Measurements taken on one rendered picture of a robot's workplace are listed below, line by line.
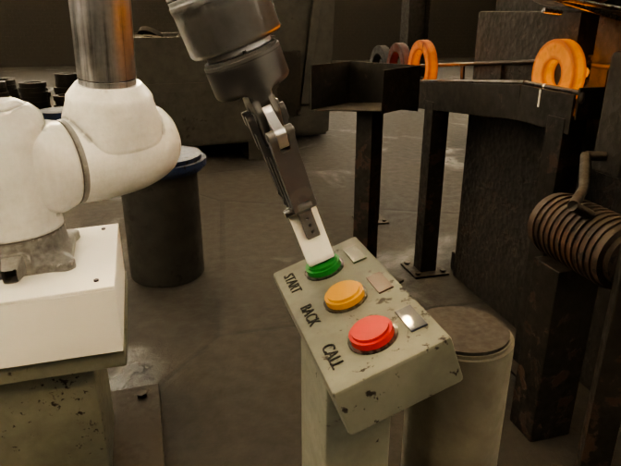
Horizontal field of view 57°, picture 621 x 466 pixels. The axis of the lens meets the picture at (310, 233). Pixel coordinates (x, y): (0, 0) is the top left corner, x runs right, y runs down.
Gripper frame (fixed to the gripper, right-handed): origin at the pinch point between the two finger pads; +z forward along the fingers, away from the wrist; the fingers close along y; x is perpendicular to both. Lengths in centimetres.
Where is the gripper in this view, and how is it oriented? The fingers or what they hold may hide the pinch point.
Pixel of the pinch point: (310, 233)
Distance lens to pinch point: 62.1
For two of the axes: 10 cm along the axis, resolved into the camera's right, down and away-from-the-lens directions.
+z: 3.3, 8.5, 4.2
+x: -9.1, 4.1, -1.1
